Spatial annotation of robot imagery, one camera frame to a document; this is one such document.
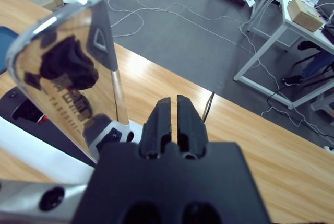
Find bystander leg blue jeans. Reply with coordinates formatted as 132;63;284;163
283;50;334;87

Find white capsule coffee machine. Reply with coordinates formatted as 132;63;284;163
0;88;147;186

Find black machine power cable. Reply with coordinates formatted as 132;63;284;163
201;91;216;125

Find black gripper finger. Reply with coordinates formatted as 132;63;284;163
137;98;173;158
176;94;209;158

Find black office chair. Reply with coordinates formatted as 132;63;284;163
293;40;334;90

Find white floor cable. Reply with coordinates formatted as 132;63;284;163
107;0;334;141

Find brown cardboard box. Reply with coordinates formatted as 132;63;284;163
287;0;325;32

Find teal plastic tray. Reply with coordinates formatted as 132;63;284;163
0;25;21;75

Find black floor cable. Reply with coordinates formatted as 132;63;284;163
260;88;334;141

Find white metal table frame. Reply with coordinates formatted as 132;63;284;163
233;0;334;110

